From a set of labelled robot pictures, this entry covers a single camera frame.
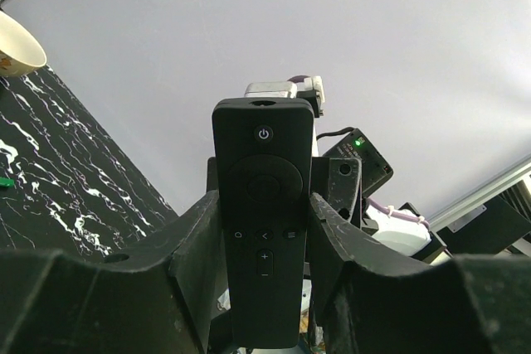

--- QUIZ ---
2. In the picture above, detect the black remote control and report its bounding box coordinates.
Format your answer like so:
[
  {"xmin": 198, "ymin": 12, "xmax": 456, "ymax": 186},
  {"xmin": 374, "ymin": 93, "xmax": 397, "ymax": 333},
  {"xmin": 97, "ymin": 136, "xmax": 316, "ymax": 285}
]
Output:
[{"xmin": 212, "ymin": 98, "xmax": 314, "ymax": 349}]

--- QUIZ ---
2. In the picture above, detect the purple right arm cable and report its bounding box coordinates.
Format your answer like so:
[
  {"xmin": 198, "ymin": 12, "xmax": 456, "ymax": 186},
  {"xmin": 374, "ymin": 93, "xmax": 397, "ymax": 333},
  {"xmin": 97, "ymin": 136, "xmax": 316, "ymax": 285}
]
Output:
[{"xmin": 285, "ymin": 74, "xmax": 432, "ymax": 230}]

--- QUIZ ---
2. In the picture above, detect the cream round bowl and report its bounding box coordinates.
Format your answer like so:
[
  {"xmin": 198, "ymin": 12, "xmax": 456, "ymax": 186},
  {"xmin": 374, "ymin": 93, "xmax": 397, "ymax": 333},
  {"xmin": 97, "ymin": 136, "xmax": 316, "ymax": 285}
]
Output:
[{"xmin": 1, "ymin": 12, "xmax": 47, "ymax": 77}]

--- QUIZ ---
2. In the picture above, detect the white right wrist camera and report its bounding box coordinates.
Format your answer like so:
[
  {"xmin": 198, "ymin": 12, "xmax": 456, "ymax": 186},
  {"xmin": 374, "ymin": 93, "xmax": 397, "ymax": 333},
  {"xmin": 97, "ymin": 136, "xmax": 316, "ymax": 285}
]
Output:
[{"xmin": 244, "ymin": 75, "xmax": 325, "ymax": 119}]

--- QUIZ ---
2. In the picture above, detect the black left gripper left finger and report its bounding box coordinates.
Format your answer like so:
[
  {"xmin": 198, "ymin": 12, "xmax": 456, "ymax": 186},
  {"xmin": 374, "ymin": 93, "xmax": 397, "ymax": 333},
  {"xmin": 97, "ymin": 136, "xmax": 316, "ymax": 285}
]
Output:
[{"xmin": 1, "ymin": 191, "xmax": 222, "ymax": 353}]

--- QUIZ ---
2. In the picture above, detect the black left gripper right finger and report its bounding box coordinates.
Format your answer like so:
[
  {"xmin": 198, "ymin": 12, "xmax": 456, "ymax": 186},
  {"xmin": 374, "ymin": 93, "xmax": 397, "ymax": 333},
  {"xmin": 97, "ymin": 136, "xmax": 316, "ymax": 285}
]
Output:
[{"xmin": 308, "ymin": 194, "xmax": 530, "ymax": 353}]

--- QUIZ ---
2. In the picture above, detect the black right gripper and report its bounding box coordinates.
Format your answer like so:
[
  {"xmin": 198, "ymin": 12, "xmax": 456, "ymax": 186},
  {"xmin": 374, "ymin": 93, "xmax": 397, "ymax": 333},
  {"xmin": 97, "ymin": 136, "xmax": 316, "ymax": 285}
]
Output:
[{"xmin": 206, "ymin": 156, "xmax": 364, "ymax": 354}]

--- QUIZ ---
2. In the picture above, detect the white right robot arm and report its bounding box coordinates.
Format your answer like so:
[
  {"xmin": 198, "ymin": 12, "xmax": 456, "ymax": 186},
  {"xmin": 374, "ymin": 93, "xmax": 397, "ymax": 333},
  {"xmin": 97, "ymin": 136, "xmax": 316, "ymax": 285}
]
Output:
[{"xmin": 213, "ymin": 122, "xmax": 530, "ymax": 353}]

